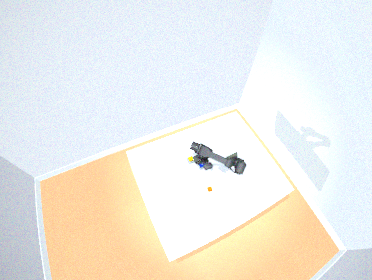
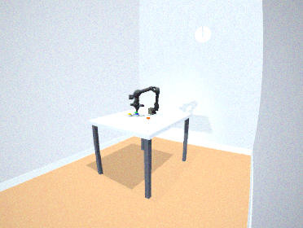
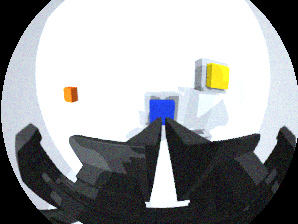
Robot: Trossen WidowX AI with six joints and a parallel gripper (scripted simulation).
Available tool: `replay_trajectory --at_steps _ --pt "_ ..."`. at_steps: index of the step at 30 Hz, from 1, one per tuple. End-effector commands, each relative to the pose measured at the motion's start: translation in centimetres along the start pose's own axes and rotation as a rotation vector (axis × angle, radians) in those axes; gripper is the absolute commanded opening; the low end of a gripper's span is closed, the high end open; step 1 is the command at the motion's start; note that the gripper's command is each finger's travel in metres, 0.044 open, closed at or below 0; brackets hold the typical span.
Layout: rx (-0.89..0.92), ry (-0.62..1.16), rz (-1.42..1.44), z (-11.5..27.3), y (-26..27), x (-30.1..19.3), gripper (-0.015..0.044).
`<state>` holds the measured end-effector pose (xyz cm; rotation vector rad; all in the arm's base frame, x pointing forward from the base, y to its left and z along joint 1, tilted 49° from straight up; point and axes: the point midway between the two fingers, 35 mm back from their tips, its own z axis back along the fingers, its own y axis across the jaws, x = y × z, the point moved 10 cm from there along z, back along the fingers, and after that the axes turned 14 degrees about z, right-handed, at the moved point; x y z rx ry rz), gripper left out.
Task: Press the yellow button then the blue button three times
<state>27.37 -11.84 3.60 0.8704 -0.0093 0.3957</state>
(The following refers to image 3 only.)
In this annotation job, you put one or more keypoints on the small orange block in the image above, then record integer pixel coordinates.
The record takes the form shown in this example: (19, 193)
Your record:
(70, 94)

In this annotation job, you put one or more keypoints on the blue button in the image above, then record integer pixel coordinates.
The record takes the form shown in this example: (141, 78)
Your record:
(160, 104)

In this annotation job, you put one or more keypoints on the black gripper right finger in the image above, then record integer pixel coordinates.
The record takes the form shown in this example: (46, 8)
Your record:
(193, 157)

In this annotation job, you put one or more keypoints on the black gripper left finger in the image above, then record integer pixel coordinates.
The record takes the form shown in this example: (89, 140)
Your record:
(136, 157)

